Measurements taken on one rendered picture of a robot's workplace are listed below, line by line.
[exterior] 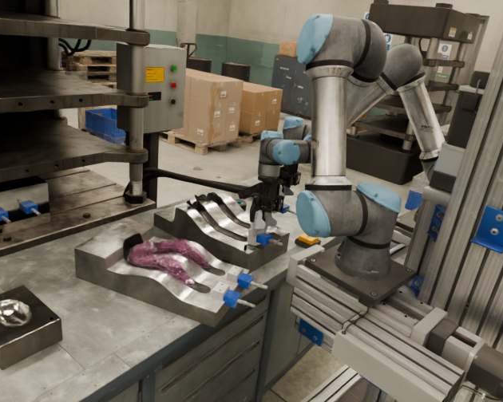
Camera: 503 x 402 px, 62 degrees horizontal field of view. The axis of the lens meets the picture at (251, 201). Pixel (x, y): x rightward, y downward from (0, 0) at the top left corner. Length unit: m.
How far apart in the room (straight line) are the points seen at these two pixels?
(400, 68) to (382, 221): 0.56
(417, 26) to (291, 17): 4.61
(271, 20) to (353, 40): 8.83
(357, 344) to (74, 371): 0.68
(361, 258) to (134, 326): 0.65
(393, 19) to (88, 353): 4.93
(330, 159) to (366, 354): 0.46
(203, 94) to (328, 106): 4.49
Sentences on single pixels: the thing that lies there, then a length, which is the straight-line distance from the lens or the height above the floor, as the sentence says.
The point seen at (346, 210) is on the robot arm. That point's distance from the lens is 1.03.
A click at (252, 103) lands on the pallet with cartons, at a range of 6.16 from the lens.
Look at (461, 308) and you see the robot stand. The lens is 1.27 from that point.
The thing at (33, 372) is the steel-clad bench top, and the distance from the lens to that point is 1.19.
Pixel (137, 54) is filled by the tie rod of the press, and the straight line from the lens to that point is 1.86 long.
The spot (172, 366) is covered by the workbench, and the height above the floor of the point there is 0.62.
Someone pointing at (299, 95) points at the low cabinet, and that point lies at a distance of 8.72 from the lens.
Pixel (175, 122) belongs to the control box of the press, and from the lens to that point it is 2.23.
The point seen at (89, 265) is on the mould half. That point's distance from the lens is 1.42.
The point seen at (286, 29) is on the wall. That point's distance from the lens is 9.62.
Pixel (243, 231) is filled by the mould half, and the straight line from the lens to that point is 1.61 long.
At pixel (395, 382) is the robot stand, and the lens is 1.06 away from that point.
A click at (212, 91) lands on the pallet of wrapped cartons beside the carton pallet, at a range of 5.37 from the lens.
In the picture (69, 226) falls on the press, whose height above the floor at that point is 0.78.
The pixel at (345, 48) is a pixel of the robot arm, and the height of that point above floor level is 1.59.
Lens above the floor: 1.61
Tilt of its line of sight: 23 degrees down
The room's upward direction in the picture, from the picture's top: 7 degrees clockwise
